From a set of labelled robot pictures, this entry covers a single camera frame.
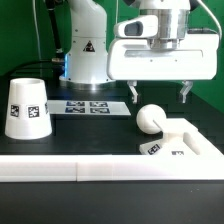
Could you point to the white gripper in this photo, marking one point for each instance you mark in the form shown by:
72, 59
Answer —
134, 59

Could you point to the white lamp bulb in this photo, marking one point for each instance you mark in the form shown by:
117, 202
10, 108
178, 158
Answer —
146, 116

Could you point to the white lamp base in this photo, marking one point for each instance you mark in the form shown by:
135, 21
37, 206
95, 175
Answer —
172, 141

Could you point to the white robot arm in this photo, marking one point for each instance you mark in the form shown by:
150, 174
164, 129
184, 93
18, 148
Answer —
156, 45

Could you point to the white lamp shade cone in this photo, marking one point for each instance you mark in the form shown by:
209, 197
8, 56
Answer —
28, 116

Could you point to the white marker tag sheet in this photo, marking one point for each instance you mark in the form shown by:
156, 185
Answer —
108, 108

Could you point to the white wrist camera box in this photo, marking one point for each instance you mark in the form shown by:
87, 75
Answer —
141, 27

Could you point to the white L-shaped fence wall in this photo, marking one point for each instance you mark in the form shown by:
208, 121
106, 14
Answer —
206, 164

